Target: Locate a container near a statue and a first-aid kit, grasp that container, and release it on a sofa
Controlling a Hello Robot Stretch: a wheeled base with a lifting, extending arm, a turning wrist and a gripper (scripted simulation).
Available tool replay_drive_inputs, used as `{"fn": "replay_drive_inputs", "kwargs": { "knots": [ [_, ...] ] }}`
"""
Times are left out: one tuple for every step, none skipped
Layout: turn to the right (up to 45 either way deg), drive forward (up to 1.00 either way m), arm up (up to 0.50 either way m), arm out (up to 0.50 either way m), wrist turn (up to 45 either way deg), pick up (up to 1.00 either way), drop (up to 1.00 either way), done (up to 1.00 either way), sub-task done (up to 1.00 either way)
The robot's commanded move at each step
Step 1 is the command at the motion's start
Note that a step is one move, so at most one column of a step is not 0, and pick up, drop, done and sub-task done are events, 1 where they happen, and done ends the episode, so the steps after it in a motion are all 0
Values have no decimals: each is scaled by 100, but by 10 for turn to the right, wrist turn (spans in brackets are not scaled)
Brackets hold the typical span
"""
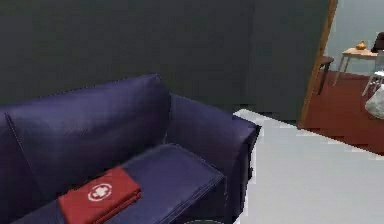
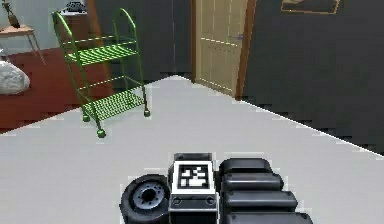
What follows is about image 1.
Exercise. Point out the white crumpled cloth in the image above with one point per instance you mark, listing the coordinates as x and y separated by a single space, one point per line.
377 103

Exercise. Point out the dark blue sofa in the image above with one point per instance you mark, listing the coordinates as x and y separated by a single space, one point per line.
100 126

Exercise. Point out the light wooden table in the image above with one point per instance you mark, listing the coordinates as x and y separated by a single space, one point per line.
358 53

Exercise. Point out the dark brown stool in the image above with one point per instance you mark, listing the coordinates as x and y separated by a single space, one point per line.
325 63

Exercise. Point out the white chair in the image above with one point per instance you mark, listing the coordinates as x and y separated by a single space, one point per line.
378 71

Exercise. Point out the red first-aid kit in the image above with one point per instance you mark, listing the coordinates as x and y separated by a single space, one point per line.
100 200

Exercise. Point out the wooden door frame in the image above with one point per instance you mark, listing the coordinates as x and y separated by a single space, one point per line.
318 63

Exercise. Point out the dark maroon object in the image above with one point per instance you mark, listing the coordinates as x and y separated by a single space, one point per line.
379 41

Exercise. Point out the yellow round object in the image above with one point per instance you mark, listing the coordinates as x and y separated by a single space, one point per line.
360 45

